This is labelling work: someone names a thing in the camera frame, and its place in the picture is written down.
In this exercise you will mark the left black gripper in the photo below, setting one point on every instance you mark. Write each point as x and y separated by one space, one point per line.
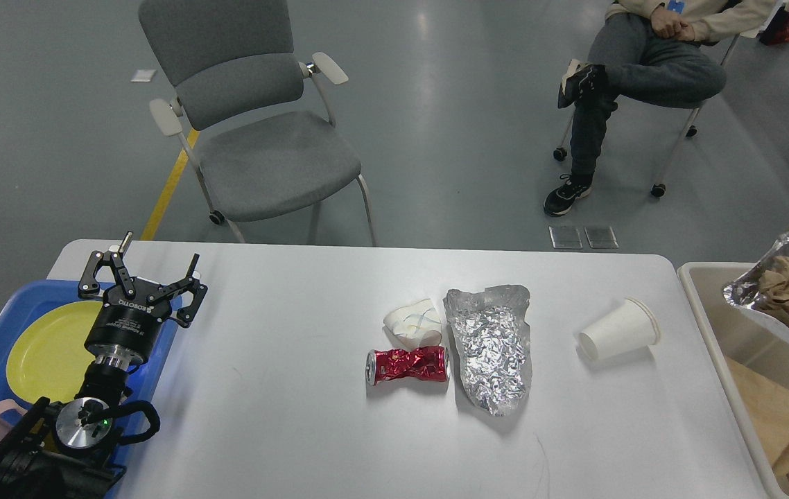
125 332

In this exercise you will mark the yellow plate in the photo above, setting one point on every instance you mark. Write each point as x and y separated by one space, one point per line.
50 359

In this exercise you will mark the silver foil bag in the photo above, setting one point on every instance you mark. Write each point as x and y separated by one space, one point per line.
492 337

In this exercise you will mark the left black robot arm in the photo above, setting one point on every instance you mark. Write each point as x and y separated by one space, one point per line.
63 449

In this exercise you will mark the blue plastic tray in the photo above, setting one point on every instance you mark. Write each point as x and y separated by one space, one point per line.
39 297

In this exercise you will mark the grey office chair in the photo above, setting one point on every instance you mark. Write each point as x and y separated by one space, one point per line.
225 58

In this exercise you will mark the crumpled white tissue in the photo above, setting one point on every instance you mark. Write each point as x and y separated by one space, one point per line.
415 325

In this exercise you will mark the crushed red can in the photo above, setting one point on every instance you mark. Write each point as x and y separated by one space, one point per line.
430 363

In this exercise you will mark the white paper cup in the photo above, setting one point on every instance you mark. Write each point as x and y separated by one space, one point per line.
629 327

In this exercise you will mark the person's wheeled chair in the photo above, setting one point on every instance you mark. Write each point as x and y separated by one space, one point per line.
686 125

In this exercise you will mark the seated person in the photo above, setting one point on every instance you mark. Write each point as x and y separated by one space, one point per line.
709 21

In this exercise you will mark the beige plastic bin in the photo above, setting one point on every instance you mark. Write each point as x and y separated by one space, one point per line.
730 333

